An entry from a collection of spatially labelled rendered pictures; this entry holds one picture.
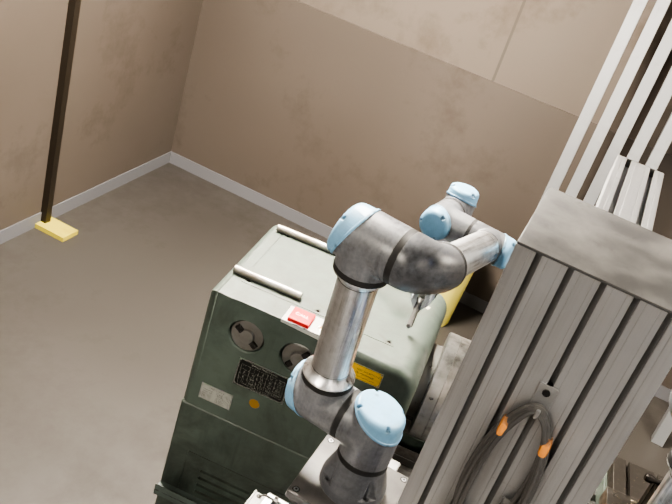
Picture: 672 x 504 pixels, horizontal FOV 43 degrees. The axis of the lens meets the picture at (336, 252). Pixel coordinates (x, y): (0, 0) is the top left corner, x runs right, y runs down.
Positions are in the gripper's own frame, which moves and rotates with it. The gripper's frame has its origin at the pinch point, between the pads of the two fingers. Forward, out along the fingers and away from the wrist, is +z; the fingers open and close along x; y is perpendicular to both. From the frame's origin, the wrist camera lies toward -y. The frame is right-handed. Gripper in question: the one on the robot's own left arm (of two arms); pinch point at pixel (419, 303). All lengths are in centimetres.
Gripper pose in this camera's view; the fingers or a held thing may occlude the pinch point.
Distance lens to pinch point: 222.1
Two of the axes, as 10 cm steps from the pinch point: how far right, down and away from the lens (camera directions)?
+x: 9.2, 3.8, -1.1
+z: -2.8, 8.3, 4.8
